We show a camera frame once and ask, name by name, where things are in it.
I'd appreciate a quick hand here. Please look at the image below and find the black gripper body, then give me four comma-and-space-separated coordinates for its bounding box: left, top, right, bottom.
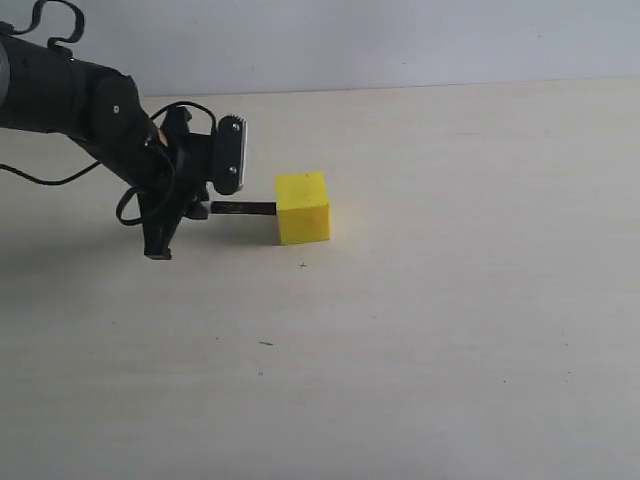
92, 105, 217, 209

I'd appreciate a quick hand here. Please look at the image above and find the black and white marker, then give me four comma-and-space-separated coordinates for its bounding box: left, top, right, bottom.
201, 201, 277, 216

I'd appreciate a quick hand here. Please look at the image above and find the yellow foam cube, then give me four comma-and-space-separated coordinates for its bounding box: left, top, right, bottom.
275, 171, 331, 245

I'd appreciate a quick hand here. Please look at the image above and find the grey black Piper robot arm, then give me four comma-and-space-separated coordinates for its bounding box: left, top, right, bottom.
1, 35, 213, 260

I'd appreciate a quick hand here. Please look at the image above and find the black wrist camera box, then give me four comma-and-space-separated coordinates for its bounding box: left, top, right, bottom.
209, 115, 247, 196

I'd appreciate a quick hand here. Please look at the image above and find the black camera cable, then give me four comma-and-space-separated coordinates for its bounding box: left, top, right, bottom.
0, 0, 217, 227

